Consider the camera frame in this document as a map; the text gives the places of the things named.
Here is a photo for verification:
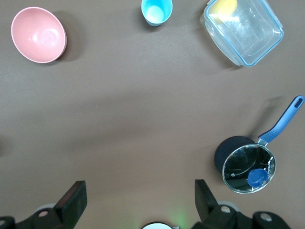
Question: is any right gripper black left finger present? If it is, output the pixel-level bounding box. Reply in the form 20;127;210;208
0;180;87;229

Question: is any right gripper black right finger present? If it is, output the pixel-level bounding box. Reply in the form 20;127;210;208
192;179;293;229

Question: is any pink bowl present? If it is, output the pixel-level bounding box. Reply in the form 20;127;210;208
10;6;68;64

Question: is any clear lidded plastic container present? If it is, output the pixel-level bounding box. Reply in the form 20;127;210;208
200;0;285;68

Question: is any yellow round food piece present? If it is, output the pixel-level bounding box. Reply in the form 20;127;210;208
209;0;239;18

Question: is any blue plastic cup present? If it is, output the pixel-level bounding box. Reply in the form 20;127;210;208
141;0;174;27

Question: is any black saucepan blue handle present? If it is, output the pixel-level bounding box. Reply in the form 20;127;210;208
213;95;305;195

